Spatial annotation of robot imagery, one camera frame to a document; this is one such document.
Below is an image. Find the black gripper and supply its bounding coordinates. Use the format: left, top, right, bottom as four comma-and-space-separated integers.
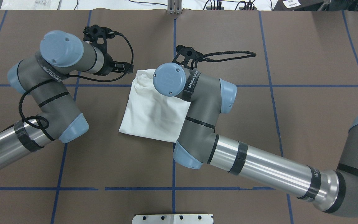
100, 53, 134, 76

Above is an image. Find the white long sleeve printed shirt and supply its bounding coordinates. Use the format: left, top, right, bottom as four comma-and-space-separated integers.
119, 69, 190, 142

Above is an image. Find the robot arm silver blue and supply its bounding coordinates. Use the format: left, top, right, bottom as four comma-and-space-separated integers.
0, 25, 134, 169
153, 63, 358, 218

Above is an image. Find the black device with label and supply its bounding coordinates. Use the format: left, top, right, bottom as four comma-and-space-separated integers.
273, 0, 324, 11

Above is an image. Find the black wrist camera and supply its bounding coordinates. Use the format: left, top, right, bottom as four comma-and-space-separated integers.
172, 44, 203, 70
83, 25, 117, 54

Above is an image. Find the aluminium frame post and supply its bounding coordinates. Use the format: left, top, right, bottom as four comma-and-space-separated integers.
167, 0, 183, 14

